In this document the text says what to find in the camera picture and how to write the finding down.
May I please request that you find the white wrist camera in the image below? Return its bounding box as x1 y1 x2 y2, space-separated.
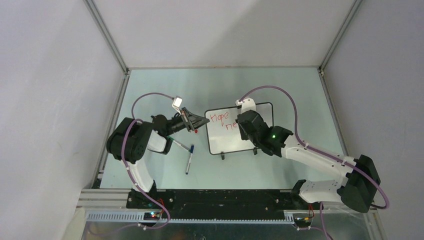
171 96 183 115
235 97 257 117

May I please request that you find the right aluminium frame rail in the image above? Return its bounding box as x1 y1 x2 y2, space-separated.
317 0 364 155

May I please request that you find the aluminium frame rail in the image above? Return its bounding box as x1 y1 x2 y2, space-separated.
84 0 130 189
317 0 364 155

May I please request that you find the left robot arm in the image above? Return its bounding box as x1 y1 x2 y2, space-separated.
106 107 210 208

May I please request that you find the white whiteboard black frame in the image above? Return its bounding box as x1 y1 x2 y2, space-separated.
204 106 258 160

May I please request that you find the blue whiteboard marker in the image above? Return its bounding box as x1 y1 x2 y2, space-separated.
185 144 195 175

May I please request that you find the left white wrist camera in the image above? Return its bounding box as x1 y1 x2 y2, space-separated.
171 96 183 115

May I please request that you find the grey cable duct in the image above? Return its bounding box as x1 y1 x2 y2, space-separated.
86 210 295 225

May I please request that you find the green whiteboard marker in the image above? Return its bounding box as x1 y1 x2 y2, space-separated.
167 136 191 152

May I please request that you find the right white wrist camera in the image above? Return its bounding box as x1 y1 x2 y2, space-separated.
235 97 257 117

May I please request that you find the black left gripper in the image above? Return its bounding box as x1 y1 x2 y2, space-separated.
164 107 209 137

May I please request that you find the left aluminium frame rail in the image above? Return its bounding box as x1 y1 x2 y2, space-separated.
84 0 130 189

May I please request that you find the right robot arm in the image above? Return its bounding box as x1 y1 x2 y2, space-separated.
236 110 381 213

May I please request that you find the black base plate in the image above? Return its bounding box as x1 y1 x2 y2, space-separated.
125 188 324 221

